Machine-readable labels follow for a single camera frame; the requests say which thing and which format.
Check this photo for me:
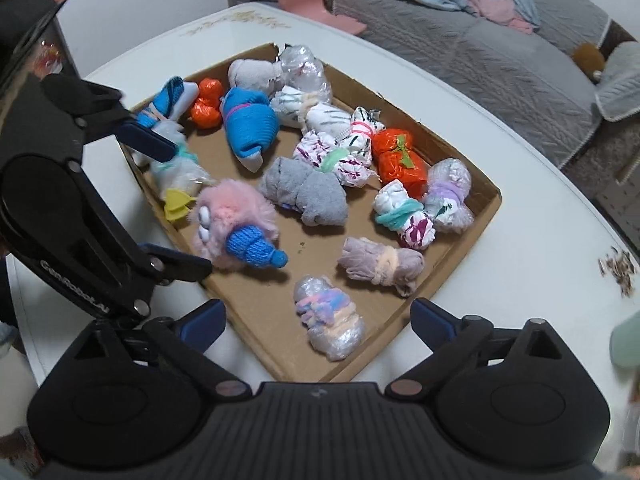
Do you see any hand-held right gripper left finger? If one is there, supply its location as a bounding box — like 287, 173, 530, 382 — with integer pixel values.
75, 298, 251, 401

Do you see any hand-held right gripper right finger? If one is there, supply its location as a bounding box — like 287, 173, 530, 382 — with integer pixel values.
385, 297, 583, 398

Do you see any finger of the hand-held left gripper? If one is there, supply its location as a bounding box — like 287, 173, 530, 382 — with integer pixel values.
135, 242, 214, 286
42, 74, 177, 162

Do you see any blue white striped sock bundle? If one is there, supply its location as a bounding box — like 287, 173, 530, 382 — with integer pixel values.
135, 76, 201, 131

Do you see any orange plastic bundle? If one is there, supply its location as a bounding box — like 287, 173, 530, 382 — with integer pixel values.
189, 77, 224, 128

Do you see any pink fluffy toy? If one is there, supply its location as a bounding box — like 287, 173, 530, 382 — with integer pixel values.
189, 178, 289, 272

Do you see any lilac sock bundle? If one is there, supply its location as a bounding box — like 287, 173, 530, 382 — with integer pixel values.
337, 236, 426, 298

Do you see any pastel plastic-wrapped sock bundle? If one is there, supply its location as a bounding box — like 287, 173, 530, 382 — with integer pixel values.
293, 275, 367, 361

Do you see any white bundle teal band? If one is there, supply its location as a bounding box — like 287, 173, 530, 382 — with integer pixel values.
372, 180, 441, 251

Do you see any white knit sock bundle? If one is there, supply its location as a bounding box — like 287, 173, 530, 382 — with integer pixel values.
228, 58, 283, 96

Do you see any brown cardboard box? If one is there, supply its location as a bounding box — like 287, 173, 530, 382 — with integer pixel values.
117, 42, 502, 383

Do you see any plastic bundle purple band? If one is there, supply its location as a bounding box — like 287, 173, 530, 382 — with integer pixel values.
422, 158, 476, 233

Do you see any green-striped white bundle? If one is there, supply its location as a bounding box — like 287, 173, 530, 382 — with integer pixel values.
270, 85, 311, 128

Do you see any grey sock bundle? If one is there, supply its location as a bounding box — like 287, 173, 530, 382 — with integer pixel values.
258, 156, 348, 226

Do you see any small orange plastic bag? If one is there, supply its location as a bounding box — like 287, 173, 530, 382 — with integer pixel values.
371, 128, 430, 198

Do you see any clear plastic-wrapped bundle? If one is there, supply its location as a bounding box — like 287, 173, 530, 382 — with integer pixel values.
277, 45, 333, 103

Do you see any black-striped white bundle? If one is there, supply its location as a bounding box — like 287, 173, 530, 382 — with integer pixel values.
305, 104, 351, 137

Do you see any white bundle green band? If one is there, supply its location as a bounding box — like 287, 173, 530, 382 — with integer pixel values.
292, 130, 378, 188

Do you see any pink-striped white bundle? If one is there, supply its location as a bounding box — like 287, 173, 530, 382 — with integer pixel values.
347, 106, 386, 153

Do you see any green cup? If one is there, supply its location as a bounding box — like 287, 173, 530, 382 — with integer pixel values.
610, 310, 640, 368

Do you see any seed shells pile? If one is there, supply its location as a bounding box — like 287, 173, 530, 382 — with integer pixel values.
598, 249, 637, 297

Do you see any grey covered sofa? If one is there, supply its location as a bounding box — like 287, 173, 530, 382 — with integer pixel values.
330, 0, 640, 201

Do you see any brown plush toy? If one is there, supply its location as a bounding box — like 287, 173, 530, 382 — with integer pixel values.
571, 42, 607, 83

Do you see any grey quilted armrest cover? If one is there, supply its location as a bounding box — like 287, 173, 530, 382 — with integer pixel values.
595, 42, 640, 121

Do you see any pink cloth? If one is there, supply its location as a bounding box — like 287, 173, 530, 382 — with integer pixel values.
465, 0, 506, 23

